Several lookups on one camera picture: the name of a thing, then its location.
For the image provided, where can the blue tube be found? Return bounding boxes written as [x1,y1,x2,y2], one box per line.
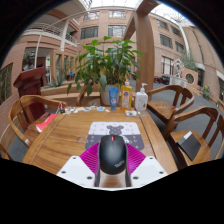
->
[108,87,120,111]

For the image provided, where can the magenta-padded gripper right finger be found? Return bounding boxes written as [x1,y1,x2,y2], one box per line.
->
[124,143,169,188]

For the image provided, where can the grey white printed mouse pad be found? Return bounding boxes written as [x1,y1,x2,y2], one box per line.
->
[84,121,145,151]

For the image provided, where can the bunch of keys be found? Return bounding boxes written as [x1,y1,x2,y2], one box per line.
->
[55,103,67,115]

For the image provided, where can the wooden armchair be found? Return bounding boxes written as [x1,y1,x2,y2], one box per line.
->
[0,94,68,161]
[165,106,224,169]
[146,84,196,134]

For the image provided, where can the black computer mouse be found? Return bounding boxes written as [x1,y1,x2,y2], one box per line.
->
[98,134,128,176]

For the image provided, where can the small white case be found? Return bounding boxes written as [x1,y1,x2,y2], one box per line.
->
[124,109,138,118]

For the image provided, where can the green plant in white pot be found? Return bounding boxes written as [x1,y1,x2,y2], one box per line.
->
[66,35,144,107]

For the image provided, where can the yellow liquid bottle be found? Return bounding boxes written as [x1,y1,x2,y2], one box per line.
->
[120,79,134,111]

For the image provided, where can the white pump bottle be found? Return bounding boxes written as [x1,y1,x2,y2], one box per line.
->
[134,82,149,112]

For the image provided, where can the long wooden bench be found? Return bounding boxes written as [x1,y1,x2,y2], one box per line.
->
[40,82,101,107]

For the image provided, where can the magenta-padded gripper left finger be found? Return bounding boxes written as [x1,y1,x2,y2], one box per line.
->
[56,142,102,188]

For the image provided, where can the black notebook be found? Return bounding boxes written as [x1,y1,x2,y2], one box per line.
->
[176,130,202,162]

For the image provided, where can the dark red wooden lectern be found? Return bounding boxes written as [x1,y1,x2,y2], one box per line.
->
[13,66,47,123]

